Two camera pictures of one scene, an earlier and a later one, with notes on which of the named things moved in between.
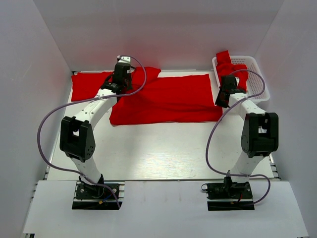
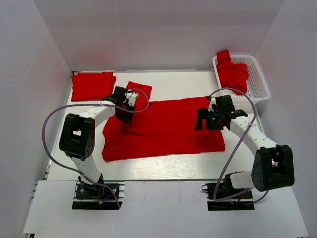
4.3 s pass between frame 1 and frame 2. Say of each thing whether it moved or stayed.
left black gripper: moved
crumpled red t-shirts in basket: stayed
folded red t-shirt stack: stayed
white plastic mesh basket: stayed
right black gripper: moved
